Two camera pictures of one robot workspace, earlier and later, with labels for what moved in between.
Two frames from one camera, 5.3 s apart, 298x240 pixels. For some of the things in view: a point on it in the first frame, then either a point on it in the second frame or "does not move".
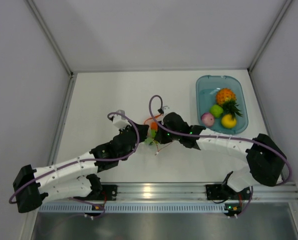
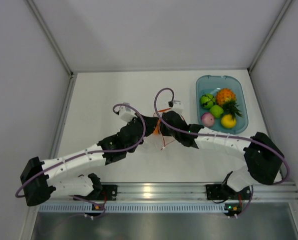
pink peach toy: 207,119 does not move
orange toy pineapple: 226,98 does not move
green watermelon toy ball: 149,139 -> 207,100
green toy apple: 216,110 does not move
